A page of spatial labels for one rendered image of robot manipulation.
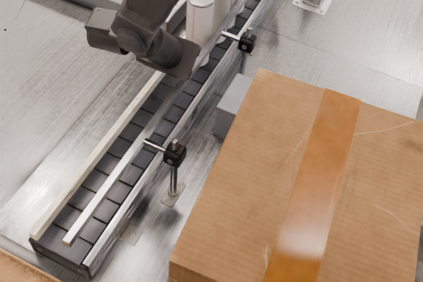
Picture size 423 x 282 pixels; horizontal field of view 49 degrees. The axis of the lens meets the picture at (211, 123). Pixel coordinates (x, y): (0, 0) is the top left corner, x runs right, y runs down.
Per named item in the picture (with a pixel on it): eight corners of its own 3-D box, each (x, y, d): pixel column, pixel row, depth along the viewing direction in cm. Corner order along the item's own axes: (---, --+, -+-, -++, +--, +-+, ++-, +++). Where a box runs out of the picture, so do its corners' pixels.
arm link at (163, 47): (155, 61, 69) (165, 23, 69) (114, 50, 70) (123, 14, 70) (170, 68, 76) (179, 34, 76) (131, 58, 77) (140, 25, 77)
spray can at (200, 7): (191, 48, 100) (196, -36, 84) (213, 56, 99) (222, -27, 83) (179, 63, 97) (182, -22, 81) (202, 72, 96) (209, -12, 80)
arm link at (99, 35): (134, 38, 62) (157, -13, 65) (60, 21, 65) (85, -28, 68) (155, 79, 74) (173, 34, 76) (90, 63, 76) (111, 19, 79)
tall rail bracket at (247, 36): (218, 71, 103) (225, 12, 90) (248, 83, 102) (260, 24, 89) (211, 80, 101) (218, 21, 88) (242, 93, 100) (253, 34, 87)
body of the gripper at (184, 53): (152, 28, 83) (136, 17, 76) (203, 47, 81) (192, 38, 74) (138, 62, 84) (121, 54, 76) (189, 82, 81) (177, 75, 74)
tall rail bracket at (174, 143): (149, 174, 86) (146, 118, 73) (184, 189, 84) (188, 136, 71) (140, 187, 84) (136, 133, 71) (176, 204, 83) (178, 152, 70)
